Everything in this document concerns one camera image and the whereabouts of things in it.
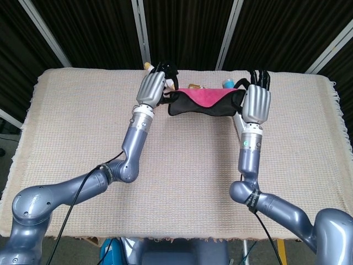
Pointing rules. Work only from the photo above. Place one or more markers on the black white yellow plush doll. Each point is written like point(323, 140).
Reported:
point(148, 66)

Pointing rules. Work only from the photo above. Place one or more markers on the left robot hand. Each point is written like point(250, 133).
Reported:
point(150, 88)

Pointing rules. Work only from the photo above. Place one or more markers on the amber liquid plastic bottle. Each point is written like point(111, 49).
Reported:
point(194, 86)

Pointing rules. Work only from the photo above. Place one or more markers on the pink cloth with black trim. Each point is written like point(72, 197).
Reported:
point(204, 103)

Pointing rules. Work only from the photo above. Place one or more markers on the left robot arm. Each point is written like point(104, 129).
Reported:
point(36, 204)

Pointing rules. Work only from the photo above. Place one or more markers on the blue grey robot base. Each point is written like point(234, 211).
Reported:
point(179, 252)

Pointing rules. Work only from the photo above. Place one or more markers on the blue plastic cover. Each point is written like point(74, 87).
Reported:
point(106, 255)

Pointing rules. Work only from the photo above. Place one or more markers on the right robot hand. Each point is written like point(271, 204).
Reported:
point(256, 105)

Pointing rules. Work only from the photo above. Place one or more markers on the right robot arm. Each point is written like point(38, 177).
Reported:
point(289, 209)

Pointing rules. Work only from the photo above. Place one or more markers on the dark pleated curtain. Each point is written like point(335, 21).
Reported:
point(96, 33)

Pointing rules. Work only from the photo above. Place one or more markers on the beige woven tablecloth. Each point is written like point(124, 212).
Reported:
point(187, 165)

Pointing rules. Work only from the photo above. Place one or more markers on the white metal frame post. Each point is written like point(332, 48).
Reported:
point(9, 117)
point(328, 52)
point(229, 36)
point(47, 33)
point(141, 30)

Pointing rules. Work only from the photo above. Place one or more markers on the thin white pole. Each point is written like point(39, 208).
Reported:
point(244, 254)

